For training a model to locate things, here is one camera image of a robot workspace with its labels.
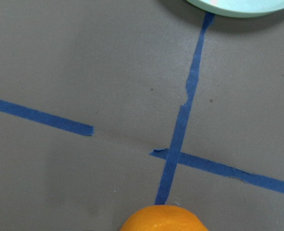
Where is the orange mandarin fruit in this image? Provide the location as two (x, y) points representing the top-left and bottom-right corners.
(121, 205), (207, 231)

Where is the light green plate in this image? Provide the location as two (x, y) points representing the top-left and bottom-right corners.
(187, 0), (284, 18)

